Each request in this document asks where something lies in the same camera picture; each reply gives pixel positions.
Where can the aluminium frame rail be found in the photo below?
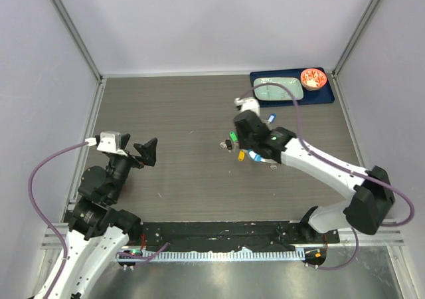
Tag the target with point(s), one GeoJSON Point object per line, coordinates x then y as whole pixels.
{"type": "Point", "coordinates": [89, 141]}

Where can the red patterned bowl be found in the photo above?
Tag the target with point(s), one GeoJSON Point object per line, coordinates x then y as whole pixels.
{"type": "Point", "coordinates": [313, 79]}

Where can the white slotted cable duct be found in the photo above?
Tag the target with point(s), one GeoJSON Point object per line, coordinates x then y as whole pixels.
{"type": "Point", "coordinates": [242, 255]}

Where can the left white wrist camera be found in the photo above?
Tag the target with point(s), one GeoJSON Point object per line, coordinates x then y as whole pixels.
{"type": "Point", "coordinates": [111, 142]}

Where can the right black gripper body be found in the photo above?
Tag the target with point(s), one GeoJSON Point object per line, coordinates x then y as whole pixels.
{"type": "Point", "coordinates": [245, 143]}

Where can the yellow tagged key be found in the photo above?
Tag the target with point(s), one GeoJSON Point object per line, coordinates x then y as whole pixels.
{"type": "Point", "coordinates": [241, 155]}

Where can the red tagged keys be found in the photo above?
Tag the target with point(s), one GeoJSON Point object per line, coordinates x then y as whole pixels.
{"type": "Point", "coordinates": [274, 166]}

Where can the blue tagged key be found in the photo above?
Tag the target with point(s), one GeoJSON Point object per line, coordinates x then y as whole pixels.
{"type": "Point", "coordinates": [271, 118]}

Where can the green tagged key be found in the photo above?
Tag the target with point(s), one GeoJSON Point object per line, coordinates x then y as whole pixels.
{"type": "Point", "coordinates": [234, 138]}

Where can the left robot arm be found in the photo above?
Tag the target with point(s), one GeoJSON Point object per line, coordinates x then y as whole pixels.
{"type": "Point", "coordinates": [96, 231]}

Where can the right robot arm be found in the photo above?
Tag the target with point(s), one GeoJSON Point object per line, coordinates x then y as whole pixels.
{"type": "Point", "coordinates": [367, 195]}

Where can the metal keyring holder blue handle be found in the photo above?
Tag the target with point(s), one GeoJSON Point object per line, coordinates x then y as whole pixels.
{"type": "Point", "coordinates": [256, 157]}

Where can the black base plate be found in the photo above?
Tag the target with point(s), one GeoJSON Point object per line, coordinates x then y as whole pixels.
{"type": "Point", "coordinates": [258, 236]}

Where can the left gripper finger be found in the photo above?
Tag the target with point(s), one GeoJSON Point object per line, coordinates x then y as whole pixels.
{"type": "Point", "coordinates": [147, 152]}
{"type": "Point", "coordinates": [124, 141]}

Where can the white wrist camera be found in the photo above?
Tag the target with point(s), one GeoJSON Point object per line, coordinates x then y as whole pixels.
{"type": "Point", "coordinates": [247, 104]}
{"type": "Point", "coordinates": [111, 142]}

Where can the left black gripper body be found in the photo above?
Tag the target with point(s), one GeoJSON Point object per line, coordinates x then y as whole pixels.
{"type": "Point", "coordinates": [120, 167]}

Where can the light green rectangular plate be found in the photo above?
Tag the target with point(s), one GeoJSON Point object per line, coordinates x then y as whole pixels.
{"type": "Point", "coordinates": [269, 92]}

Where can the black tagged key bunch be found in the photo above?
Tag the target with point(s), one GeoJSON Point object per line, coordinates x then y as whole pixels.
{"type": "Point", "coordinates": [227, 144]}

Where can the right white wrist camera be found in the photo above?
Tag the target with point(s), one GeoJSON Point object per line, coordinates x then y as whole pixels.
{"type": "Point", "coordinates": [247, 104]}

